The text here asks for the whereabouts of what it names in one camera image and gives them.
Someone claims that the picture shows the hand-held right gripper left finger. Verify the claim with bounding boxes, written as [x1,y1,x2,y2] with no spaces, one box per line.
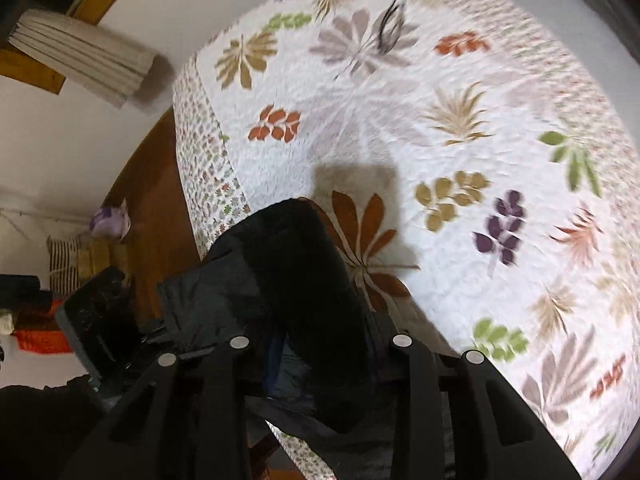
[59,336,252,480]

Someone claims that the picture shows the black pants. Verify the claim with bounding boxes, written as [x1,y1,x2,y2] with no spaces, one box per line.
[157,197,457,480]

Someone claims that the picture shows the striped woven basket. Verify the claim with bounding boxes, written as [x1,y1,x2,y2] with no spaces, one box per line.
[46,235,126,297]

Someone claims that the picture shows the purple cloth bag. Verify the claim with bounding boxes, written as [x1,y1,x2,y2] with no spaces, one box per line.
[89,199,132,243]

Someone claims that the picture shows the beige curtain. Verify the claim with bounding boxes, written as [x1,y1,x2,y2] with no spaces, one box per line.
[9,8,174,110]

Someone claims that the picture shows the floral quilt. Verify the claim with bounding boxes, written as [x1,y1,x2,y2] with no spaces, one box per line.
[171,0,632,480]

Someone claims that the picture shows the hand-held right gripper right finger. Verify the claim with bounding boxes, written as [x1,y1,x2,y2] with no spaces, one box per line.
[391,333,584,480]

